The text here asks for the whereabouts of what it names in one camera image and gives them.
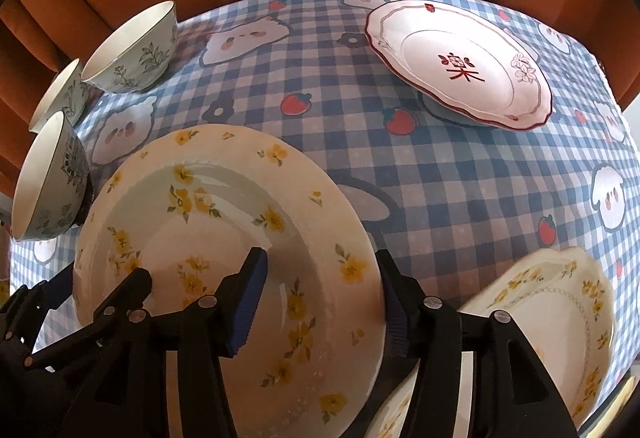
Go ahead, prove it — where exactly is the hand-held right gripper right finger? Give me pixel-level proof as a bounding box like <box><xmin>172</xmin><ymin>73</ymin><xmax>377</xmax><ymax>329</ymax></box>
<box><xmin>375</xmin><ymin>249</ymin><xmax>578</xmax><ymax>438</ymax></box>

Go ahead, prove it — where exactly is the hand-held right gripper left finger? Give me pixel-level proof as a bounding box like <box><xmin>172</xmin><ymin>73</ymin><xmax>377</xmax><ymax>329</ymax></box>
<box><xmin>60</xmin><ymin>245</ymin><xmax>271</xmax><ymax>438</ymax></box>

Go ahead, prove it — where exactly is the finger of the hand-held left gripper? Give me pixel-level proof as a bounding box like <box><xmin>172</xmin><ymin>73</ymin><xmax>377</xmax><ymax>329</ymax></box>
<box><xmin>0</xmin><ymin>285</ymin><xmax>46</xmax><ymax>344</ymax></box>
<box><xmin>30</xmin><ymin>262</ymin><xmax>76</xmax><ymax>319</ymax></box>

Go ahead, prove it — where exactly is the round yellow flower plate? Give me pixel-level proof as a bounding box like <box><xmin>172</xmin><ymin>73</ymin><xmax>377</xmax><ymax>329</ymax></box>
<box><xmin>72</xmin><ymin>124</ymin><xmax>388</xmax><ymax>438</ymax></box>

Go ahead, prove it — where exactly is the red rimmed white plate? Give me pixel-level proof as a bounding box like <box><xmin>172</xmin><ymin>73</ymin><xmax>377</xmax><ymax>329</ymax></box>
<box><xmin>364</xmin><ymin>0</ymin><xmax>553</xmax><ymax>133</ymax></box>

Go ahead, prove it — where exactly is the scalloped yellow flower plate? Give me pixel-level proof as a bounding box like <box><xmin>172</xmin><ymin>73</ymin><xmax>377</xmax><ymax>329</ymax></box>
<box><xmin>362</xmin><ymin>245</ymin><xmax>616</xmax><ymax>438</ymax></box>

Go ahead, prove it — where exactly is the white bowl green leaf print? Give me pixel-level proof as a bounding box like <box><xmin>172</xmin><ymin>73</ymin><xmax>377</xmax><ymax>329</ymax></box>
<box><xmin>81</xmin><ymin>1</ymin><xmax>179</xmax><ymax>94</ymax></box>
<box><xmin>28</xmin><ymin>58</ymin><xmax>90</xmax><ymax>134</ymax></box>

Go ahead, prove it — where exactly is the blue checked cartoon tablecloth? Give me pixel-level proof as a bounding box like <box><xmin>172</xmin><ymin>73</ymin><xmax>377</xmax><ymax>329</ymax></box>
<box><xmin>10</xmin><ymin>0</ymin><xmax>638</xmax><ymax>438</ymax></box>

